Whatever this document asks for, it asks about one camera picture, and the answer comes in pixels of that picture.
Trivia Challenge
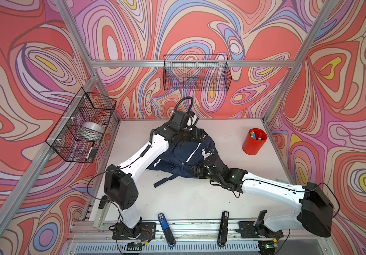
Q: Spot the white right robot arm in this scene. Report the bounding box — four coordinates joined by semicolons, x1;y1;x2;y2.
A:
194;154;334;238

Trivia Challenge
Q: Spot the blue stapler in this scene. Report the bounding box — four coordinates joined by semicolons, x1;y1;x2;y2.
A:
158;213;176;248

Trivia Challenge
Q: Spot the navy blue backpack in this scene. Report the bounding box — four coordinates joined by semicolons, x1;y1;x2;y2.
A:
148;128;218;188

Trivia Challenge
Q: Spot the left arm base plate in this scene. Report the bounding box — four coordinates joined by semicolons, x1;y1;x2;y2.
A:
109;222;156;241

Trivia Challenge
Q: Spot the red pen cup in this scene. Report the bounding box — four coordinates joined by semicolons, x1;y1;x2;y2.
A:
242;128;268;156

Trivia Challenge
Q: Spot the black wire basket on rear wall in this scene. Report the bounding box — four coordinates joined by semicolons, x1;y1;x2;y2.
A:
163;53;232;91

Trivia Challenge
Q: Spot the black stapler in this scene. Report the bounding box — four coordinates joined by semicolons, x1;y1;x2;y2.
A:
217;211;229;248

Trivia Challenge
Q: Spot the black marker in left basket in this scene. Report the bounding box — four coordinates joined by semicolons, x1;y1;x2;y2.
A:
85;142;95;161

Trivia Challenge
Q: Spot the black wire basket on left wall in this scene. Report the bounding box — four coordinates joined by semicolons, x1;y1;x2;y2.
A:
46;88;117;163

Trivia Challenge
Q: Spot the silver tape roll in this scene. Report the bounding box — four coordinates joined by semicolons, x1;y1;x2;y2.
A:
79;122;104;142

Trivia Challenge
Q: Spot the black wire basket on wall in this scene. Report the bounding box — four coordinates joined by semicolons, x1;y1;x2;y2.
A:
46;88;117;163
163;53;232;91

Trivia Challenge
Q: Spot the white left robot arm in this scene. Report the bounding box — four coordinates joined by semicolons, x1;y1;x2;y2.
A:
103;110;206;230

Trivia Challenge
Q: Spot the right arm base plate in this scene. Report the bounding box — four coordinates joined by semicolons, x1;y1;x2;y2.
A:
236;221;284;239

